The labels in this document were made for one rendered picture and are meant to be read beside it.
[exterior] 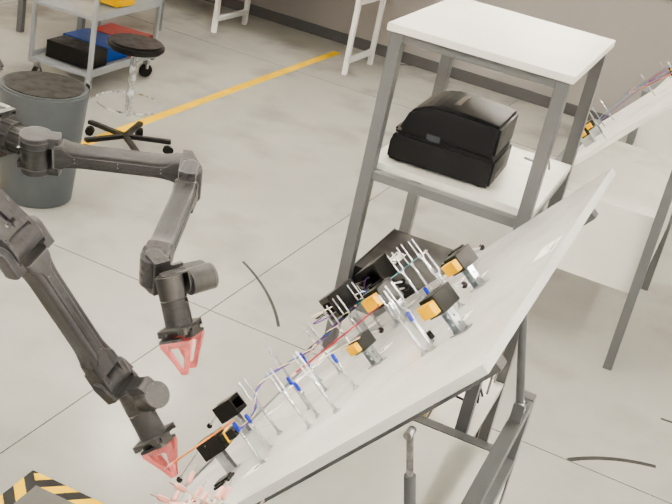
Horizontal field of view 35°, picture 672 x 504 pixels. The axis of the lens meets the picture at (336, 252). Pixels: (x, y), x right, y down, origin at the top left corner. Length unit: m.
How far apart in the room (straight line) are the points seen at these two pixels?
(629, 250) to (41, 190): 2.98
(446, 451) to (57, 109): 3.24
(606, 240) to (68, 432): 2.65
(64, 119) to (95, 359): 3.52
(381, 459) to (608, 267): 2.64
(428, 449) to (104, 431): 1.58
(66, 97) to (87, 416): 1.97
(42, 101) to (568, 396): 2.93
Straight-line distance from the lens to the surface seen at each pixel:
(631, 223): 5.25
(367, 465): 2.89
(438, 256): 3.34
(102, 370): 2.26
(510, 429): 2.83
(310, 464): 1.86
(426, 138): 2.98
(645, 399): 5.35
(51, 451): 4.09
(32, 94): 5.64
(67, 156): 2.67
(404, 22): 2.90
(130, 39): 6.61
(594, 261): 5.34
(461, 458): 3.02
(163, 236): 2.35
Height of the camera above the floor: 2.46
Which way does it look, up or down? 25 degrees down
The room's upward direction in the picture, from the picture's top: 12 degrees clockwise
